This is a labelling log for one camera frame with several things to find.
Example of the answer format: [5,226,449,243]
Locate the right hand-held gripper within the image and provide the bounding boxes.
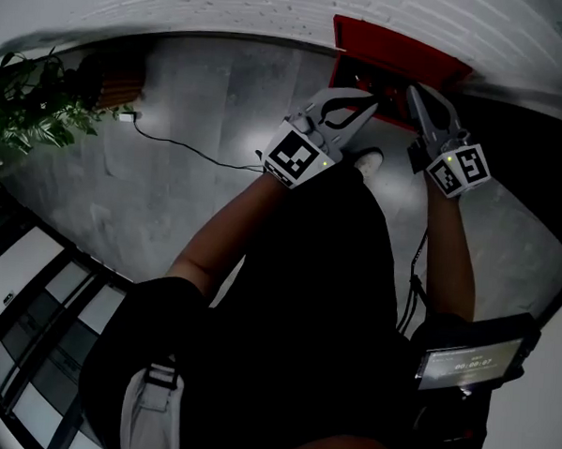
[400,83,496,202]

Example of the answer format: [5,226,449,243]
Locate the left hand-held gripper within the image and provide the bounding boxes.
[261,83,381,195]

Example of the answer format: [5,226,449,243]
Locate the red wall cabinet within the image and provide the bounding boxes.
[329,13,477,89]

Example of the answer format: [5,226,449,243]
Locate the person's right forearm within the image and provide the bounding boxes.
[416,178,482,323]

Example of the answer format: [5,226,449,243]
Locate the person's left forearm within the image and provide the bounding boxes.
[163,158,342,312]

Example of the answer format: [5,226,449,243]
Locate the person's white shoe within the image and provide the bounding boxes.
[352,146,386,179]

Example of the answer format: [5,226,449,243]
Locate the person's black clothing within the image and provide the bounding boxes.
[75,147,438,449]

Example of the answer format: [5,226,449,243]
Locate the brown slatted planter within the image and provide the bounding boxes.
[75,51,148,114]

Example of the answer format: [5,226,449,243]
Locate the black screen device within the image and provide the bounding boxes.
[412,306,543,398]

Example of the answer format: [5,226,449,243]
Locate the green leafy plant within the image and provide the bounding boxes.
[0,44,141,198]

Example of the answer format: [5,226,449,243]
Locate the black framed glass door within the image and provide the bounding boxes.
[0,187,141,449]

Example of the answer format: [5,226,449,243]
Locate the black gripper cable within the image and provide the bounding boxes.
[395,224,435,336]

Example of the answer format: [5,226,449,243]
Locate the black floor cable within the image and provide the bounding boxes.
[129,114,268,174]

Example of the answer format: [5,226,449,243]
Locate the grey bag strap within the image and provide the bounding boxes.
[118,353,189,449]

